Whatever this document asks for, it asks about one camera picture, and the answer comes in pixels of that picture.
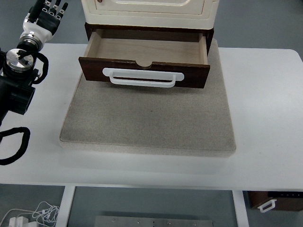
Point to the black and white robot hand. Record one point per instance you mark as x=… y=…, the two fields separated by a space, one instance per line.
x=42 y=22

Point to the dark wooden drawer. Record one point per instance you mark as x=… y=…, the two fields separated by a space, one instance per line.
x=164 y=51

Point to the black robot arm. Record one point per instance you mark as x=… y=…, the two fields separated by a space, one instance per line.
x=22 y=68

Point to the dark wooden cabinet base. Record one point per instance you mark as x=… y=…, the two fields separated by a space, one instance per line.
x=208 y=33

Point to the cream upper cabinet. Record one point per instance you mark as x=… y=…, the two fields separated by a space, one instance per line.
x=187 y=14

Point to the beige fabric pad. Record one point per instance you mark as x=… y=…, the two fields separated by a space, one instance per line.
x=151 y=120

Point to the white charger plug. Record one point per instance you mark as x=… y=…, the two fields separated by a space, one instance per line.
x=18 y=222

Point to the white drawer handle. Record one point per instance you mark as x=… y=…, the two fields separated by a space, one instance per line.
x=143 y=78

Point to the white table leg frame left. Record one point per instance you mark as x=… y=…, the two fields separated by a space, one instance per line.
x=65 y=206

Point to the white table leg frame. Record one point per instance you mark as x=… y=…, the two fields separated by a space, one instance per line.
x=240 y=209
x=65 y=206

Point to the white table leg frame right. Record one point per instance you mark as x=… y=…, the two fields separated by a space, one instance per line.
x=240 y=209

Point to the brown box with white handle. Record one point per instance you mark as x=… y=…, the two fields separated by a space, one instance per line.
x=265 y=201

